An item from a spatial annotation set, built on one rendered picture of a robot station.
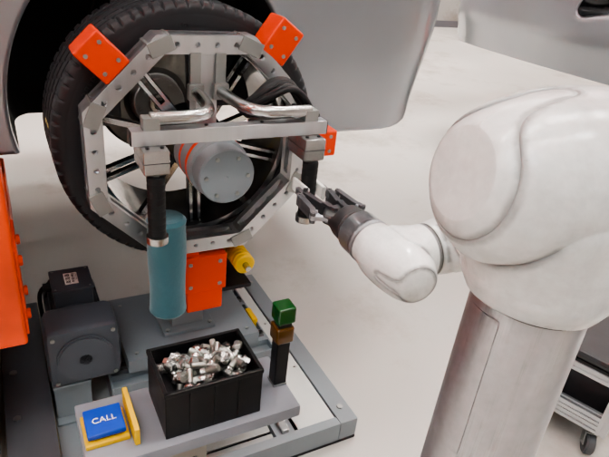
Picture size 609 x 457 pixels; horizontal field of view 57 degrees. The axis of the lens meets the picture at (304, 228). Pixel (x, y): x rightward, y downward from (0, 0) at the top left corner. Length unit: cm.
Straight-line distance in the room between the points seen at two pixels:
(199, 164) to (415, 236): 49
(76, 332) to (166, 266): 34
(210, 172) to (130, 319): 76
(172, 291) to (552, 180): 108
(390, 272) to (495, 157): 58
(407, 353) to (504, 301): 171
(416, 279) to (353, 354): 118
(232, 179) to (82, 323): 57
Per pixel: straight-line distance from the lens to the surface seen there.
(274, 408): 124
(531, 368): 51
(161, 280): 135
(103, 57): 125
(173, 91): 175
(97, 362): 159
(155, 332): 179
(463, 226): 42
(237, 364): 117
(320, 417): 175
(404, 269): 95
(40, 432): 169
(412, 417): 193
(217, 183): 124
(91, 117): 128
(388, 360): 211
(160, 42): 127
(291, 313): 116
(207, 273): 151
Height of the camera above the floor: 134
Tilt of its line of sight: 28 degrees down
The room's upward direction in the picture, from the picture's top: 6 degrees clockwise
